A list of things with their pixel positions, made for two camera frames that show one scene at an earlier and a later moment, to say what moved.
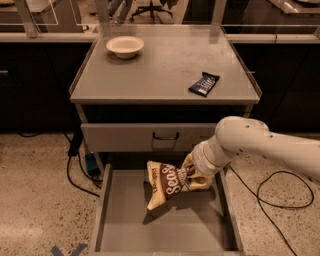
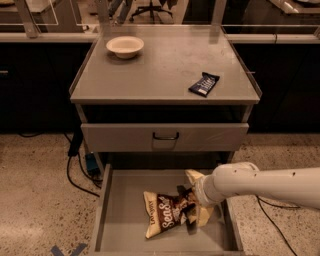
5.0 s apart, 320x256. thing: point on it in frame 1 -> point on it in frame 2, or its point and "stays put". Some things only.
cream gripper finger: [200, 181] -> [205, 213]
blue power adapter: [92, 163] stays put
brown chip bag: [166, 182] -> [165, 212]
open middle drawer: [195, 222] stays put
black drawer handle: [165, 138] stays put
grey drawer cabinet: [147, 95] stays put
